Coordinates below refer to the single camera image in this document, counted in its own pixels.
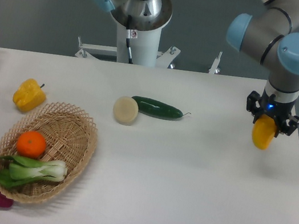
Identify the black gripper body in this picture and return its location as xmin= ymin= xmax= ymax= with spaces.
xmin=246 ymin=91 xmax=299 ymax=136

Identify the yellow mango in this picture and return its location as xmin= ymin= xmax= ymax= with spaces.
xmin=251 ymin=114 xmax=277 ymax=150

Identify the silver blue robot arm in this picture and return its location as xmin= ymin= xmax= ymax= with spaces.
xmin=93 ymin=0 xmax=299 ymax=135

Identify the dark green cucumber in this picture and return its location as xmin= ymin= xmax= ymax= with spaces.
xmin=132 ymin=96 xmax=189 ymax=121

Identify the round beige bun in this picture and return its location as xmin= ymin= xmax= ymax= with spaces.
xmin=113 ymin=96 xmax=139 ymax=125

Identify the woven wicker basket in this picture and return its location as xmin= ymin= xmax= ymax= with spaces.
xmin=0 ymin=102 xmax=98 ymax=203

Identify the orange tangerine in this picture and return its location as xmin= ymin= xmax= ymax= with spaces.
xmin=16 ymin=131 xmax=47 ymax=159

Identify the yellow bell pepper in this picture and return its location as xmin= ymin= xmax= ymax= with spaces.
xmin=13 ymin=78 xmax=47 ymax=113

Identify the green bok choy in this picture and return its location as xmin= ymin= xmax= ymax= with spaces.
xmin=0 ymin=155 xmax=68 ymax=189

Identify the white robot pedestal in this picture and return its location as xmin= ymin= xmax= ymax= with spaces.
xmin=74 ymin=0 xmax=232 ymax=83

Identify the black cable on pedestal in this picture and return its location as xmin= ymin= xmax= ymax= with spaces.
xmin=119 ymin=14 xmax=142 ymax=65

